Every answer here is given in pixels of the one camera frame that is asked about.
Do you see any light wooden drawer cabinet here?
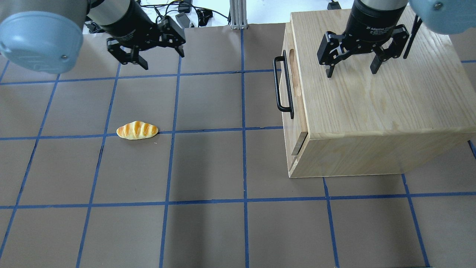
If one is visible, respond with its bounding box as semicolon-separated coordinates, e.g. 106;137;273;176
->
289;10;476;178

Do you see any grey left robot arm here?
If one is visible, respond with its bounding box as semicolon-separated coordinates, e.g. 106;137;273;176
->
0;0;186;74

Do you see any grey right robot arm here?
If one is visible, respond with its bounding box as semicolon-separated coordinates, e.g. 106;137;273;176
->
317;0;475;78

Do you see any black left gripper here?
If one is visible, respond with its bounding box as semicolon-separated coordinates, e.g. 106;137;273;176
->
99;0;186;70

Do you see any black cable bundle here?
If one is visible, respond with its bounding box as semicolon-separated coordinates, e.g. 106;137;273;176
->
84;0;230;33

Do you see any toy bread roll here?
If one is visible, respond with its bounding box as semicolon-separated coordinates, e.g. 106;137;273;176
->
116;121;159;140

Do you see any wooden drawer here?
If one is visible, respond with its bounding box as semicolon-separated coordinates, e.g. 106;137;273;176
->
284;128;308;177
279;23;308;132

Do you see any black metal drawer handle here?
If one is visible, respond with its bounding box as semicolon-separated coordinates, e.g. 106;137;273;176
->
273;50;295;119

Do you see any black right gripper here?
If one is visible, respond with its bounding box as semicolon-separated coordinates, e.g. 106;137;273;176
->
317;0;410;78

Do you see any aluminium frame post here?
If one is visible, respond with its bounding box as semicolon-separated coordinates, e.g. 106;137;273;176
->
229;0;248;29

